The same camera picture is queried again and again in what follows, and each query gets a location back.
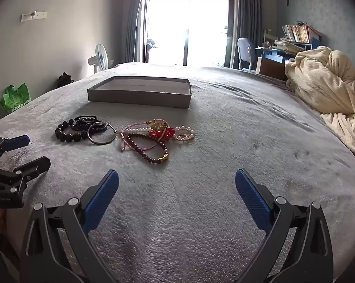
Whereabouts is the pink cord bracelet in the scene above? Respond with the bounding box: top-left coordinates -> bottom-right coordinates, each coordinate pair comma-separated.
118,119 -> 170,153

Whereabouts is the row of books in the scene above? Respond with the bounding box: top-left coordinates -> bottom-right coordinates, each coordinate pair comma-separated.
282,24 -> 321,43

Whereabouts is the pile of papers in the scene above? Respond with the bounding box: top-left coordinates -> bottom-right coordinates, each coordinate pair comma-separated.
273,39 -> 305,55

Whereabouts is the round pearl hair clip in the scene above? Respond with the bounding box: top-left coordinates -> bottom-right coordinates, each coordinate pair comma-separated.
173,126 -> 196,145

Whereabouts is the grey curtain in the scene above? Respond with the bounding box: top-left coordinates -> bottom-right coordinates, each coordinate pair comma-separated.
230,0 -> 265,68
125,0 -> 149,63

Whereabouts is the green plastic bag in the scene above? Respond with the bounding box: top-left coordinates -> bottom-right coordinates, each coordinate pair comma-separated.
0,84 -> 32,114

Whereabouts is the sliding glass door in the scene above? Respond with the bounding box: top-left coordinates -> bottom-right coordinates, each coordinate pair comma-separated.
143,0 -> 238,67

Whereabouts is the thin metal bangle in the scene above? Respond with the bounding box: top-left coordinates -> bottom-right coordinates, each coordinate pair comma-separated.
87,123 -> 118,146

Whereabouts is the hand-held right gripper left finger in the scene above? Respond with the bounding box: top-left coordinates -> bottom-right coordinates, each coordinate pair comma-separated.
20,169 -> 119,283

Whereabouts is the small dark bead bracelet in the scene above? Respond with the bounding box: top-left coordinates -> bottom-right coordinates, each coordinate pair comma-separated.
87,122 -> 109,134

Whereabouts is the small pearl strand bracelet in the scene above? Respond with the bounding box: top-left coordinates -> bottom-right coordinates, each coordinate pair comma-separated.
123,127 -> 150,135

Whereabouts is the white chair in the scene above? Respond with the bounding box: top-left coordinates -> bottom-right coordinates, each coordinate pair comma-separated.
237,37 -> 257,73

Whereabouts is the white standing fan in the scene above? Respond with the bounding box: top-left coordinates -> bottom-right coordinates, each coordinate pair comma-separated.
87,43 -> 109,74

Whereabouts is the wooden desk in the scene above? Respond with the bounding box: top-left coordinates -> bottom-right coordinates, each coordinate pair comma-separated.
255,47 -> 293,81

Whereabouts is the dark red bead bracelet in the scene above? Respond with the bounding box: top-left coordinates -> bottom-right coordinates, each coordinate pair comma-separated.
127,133 -> 170,165

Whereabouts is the white wall hook rack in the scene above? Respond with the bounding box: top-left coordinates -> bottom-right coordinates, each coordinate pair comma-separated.
21,11 -> 48,22

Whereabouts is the large black bead bracelet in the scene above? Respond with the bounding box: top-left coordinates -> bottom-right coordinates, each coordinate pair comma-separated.
55,119 -> 90,142

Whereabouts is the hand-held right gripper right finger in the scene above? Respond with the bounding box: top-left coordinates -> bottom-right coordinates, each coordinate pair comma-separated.
235,169 -> 334,283

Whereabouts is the cream fleece blanket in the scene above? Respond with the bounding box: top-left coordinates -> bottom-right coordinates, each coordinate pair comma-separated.
285,46 -> 355,160

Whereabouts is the dark bag on floor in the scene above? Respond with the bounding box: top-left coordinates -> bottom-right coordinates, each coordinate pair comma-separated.
57,72 -> 75,88

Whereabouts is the shallow grey cardboard box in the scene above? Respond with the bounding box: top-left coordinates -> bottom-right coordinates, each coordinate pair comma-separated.
87,76 -> 192,109

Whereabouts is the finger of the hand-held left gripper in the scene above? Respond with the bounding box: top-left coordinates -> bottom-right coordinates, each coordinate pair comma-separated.
0,135 -> 31,166
0,157 -> 51,190

